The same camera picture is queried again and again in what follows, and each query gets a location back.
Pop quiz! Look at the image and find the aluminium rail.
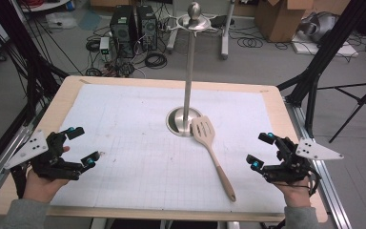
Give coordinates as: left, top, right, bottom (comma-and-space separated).
284, 98, 352, 229
0, 104, 46, 209

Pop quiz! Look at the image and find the black tripod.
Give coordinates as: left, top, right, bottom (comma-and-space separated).
317, 75, 366, 144

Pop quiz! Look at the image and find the coil of black cable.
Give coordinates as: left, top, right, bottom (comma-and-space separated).
144, 52, 168, 70

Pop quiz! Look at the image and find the grey round device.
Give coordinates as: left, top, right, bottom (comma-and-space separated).
298, 11, 340, 44

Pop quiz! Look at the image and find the white metal stand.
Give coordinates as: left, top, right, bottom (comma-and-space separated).
166, 0, 236, 61

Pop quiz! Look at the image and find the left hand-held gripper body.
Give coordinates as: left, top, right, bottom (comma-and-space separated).
3, 129, 84, 181

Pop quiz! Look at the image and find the white grid mat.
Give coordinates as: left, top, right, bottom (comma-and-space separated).
50, 83, 287, 214

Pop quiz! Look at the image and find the open cardboard box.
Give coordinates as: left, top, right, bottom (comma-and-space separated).
254, 0, 315, 43

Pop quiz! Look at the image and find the tangle of cables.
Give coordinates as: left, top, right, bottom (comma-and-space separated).
85, 61, 136, 78

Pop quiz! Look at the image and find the white plastic bag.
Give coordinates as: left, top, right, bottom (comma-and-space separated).
46, 11, 78, 30

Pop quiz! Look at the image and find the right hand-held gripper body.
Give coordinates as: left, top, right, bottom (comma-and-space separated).
261, 136, 345, 185

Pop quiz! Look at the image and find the beige slotted spatula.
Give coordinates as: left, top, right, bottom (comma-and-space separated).
190, 114, 237, 203

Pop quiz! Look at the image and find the steel utensil stand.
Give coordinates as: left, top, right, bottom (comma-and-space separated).
166, 1, 218, 138

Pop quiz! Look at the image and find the person's right hand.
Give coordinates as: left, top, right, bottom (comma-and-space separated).
273, 176, 313, 208

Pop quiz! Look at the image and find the slim black computer tower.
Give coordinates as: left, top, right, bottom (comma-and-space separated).
136, 4, 158, 52

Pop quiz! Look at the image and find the black frame post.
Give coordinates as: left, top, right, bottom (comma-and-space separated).
275, 0, 366, 139
0, 0, 70, 118

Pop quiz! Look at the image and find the large black computer tower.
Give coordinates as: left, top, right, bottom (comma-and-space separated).
109, 5, 138, 59

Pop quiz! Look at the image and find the round white table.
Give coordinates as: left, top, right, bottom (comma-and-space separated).
18, 0, 72, 13

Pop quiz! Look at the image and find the white power box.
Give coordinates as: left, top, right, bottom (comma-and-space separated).
99, 36, 111, 61

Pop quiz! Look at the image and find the white flat board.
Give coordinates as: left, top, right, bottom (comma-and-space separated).
291, 32, 360, 58

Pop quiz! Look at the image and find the person's left hand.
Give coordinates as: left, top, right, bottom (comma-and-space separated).
23, 145, 71, 204

